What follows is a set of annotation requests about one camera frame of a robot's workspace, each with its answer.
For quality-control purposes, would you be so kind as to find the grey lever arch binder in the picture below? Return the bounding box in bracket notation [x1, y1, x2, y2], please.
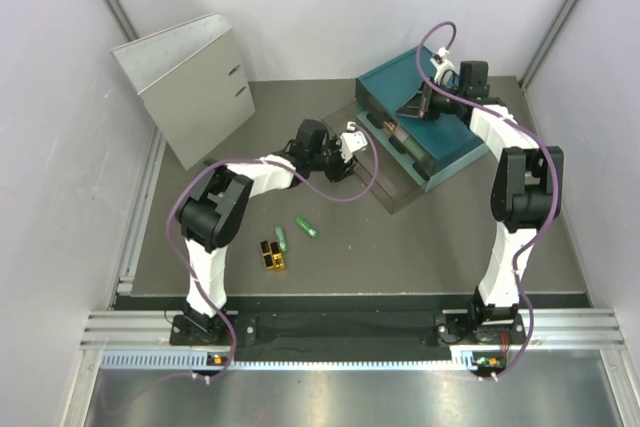
[112, 13, 255, 170]

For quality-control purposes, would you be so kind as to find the gold makeup palette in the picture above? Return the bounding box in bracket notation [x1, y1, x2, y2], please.
[260, 240, 286, 271]

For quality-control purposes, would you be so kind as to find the teal drawer cabinet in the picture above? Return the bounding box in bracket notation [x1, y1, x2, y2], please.
[355, 48, 488, 191]

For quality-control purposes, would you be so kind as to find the mint green white tube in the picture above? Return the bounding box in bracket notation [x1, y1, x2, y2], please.
[394, 134, 433, 168]

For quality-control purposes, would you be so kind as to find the grey slotted cable duct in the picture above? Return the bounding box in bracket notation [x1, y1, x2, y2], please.
[100, 349, 499, 372]

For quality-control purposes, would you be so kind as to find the black mounting base plate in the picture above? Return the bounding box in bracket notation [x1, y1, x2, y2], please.
[170, 309, 524, 356]

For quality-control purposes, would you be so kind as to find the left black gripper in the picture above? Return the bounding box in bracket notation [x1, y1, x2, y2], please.
[309, 135, 358, 183]

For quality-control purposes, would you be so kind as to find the aluminium frame rail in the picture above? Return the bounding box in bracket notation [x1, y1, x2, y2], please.
[80, 308, 624, 350]

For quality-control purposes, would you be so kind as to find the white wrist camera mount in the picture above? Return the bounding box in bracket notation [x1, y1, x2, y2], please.
[339, 121, 368, 160]
[430, 47, 456, 86]

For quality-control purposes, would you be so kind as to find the clear acrylic drawer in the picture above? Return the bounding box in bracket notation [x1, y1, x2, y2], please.
[323, 101, 429, 214]

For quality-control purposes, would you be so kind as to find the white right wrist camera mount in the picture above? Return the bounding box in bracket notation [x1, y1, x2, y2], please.
[430, 47, 456, 86]

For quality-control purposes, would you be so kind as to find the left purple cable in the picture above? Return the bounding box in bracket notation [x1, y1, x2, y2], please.
[166, 131, 380, 381]

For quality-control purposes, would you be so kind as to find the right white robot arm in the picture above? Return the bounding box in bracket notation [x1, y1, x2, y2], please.
[399, 52, 564, 343]

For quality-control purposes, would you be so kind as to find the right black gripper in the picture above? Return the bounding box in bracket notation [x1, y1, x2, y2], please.
[397, 82, 464, 126]

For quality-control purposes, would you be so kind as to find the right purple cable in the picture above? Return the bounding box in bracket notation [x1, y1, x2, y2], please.
[416, 21, 560, 382]

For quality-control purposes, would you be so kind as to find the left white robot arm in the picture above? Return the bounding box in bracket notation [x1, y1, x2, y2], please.
[166, 119, 369, 344]

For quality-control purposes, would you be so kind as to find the gold drawer knob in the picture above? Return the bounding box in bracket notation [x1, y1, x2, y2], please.
[383, 121, 398, 134]

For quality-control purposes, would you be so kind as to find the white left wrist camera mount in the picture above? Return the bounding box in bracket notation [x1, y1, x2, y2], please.
[339, 121, 368, 160]

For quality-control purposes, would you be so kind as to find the purple cable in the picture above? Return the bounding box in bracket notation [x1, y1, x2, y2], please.
[416, 21, 560, 382]
[166, 131, 380, 381]

